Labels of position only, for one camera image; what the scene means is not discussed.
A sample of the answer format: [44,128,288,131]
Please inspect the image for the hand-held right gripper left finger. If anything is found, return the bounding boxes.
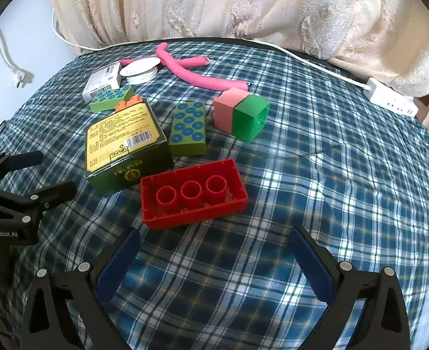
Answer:
[21,227,142,350]

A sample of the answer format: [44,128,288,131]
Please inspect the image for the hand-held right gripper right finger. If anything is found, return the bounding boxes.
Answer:
[289,225,412,350]

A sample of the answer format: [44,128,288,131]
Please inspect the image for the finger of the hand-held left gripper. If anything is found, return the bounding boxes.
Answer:
[0,151,44,187]
[0,180,79,227]

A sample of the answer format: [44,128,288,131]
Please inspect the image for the green box with yellow label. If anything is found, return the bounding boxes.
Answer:
[85,99,173,198]

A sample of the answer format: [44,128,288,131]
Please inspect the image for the red toy brick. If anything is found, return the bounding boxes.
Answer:
[140,159,249,231]

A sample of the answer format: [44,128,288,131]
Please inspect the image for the small green blue-dotted block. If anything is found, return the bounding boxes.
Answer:
[88,86,136,113]

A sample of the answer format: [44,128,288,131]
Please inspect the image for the white cardboard medicine box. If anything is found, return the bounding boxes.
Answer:
[82,62,123,104]

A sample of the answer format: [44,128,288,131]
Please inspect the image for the small orange toy block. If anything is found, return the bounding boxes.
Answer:
[115,95,142,112]

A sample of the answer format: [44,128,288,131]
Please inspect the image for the large green blue-dotted block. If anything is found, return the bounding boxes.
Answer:
[168,101,208,157]

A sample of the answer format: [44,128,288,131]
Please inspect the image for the green toy cube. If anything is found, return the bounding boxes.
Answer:
[231,94,272,144]

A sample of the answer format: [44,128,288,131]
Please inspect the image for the pink toy cube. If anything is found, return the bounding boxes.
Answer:
[212,88,251,134]

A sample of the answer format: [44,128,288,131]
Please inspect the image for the long pink foam roller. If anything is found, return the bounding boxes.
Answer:
[156,42,252,92]

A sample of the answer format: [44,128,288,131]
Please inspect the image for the short pink foam roller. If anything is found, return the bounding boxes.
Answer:
[121,56,212,69]

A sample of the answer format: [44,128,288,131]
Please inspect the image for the blue plaid tablecloth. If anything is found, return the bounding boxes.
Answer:
[0,38,429,350]

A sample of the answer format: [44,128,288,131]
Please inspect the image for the cream patterned curtain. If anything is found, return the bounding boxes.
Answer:
[46,0,429,97]

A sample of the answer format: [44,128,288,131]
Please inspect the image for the white power strip cable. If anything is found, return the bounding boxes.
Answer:
[52,9,372,90]

